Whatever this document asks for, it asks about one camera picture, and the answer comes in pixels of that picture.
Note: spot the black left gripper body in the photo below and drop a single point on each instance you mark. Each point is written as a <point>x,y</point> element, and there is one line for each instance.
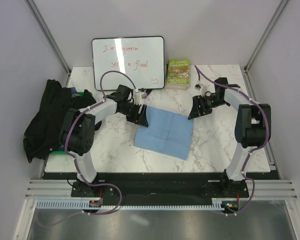
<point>132,114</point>

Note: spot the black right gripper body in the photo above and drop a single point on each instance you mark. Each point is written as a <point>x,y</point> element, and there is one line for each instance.
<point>208,103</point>

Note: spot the light blue long sleeve shirt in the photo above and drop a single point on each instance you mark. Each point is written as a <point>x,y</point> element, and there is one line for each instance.
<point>167,133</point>

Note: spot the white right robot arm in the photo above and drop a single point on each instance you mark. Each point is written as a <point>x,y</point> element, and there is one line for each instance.
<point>252,129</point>

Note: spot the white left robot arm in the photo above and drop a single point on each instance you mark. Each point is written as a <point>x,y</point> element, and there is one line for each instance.
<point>111,104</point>

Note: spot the black long sleeve shirt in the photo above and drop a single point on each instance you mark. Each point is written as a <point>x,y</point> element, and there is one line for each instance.
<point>42,134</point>

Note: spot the green treehouse book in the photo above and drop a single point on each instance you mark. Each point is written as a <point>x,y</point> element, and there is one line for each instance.
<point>178,75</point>

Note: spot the small whiteboard with stand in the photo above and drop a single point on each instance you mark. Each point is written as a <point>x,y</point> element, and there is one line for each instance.
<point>130,61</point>

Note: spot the green plastic bin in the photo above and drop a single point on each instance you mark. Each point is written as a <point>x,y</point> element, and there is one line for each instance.
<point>82,94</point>

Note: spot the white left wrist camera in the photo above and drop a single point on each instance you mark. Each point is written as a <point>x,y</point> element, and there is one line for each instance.
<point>138,96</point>

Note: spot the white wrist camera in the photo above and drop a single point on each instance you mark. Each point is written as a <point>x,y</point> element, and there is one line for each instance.
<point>138,96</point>
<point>201,88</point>

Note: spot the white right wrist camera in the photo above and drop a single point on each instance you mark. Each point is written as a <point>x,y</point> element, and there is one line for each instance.
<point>201,88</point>

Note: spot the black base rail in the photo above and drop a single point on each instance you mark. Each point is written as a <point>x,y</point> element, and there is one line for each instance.
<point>155,188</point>

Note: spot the left aluminium frame post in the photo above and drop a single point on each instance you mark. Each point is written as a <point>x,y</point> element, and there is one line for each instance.
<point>48,35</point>

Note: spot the aluminium frame post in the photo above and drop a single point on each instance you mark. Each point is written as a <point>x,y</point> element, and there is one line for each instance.
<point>48,35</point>
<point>266,34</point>

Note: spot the right aluminium frame post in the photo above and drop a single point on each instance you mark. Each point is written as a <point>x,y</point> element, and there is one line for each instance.
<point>266,34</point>

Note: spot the white slotted cable duct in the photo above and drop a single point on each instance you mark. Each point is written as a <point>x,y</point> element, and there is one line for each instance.
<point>93,205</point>

